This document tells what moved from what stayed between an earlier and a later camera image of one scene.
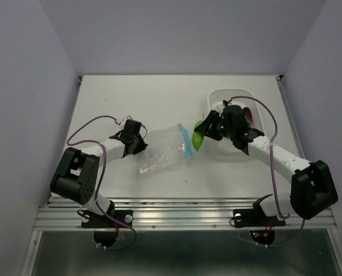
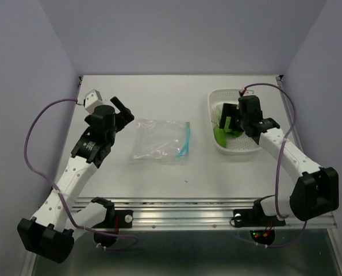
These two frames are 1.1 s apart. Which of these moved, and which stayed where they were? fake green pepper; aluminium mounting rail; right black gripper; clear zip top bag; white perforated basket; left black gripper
Moved: left black gripper; fake green pepper; clear zip top bag; right black gripper
Stayed: white perforated basket; aluminium mounting rail
